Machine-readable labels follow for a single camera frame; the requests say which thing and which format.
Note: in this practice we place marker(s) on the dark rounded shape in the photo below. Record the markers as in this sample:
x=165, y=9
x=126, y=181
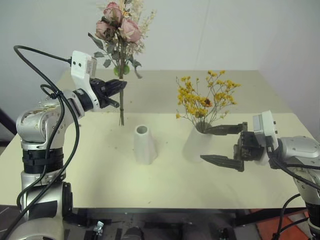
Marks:
x=133, y=233

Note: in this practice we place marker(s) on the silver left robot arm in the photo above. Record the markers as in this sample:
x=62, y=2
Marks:
x=37, y=125

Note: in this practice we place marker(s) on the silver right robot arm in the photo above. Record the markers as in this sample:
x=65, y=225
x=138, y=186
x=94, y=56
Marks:
x=300, y=150

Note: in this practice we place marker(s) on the yellow dried flower bouquet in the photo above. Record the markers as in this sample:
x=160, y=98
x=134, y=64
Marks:
x=200, y=97

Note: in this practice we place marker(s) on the pink rose flower bouquet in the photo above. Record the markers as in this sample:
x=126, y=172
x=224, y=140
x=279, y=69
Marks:
x=120, y=30

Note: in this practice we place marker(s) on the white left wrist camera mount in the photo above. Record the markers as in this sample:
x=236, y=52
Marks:
x=80, y=67

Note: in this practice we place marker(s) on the wide white vase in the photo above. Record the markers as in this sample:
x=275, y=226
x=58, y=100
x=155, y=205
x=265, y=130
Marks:
x=196, y=147

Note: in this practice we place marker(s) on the slim white vase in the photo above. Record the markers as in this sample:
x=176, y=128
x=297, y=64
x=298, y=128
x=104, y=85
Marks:
x=145, y=147

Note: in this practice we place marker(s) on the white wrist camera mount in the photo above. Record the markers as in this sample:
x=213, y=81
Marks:
x=80, y=67
x=266, y=125

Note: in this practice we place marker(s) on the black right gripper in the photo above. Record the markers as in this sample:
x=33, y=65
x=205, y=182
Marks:
x=248, y=147

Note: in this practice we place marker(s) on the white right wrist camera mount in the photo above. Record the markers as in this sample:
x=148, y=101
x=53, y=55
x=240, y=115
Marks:
x=266, y=125

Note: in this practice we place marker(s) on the orange red floor mat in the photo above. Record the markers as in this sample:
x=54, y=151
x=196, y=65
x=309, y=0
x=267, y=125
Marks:
x=272, y=225

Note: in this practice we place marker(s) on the metal clamp screw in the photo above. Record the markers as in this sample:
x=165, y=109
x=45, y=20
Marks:
x=98, y=226

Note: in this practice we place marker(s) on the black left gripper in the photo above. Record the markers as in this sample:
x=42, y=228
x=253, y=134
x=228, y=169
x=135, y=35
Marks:
x=98, y=88

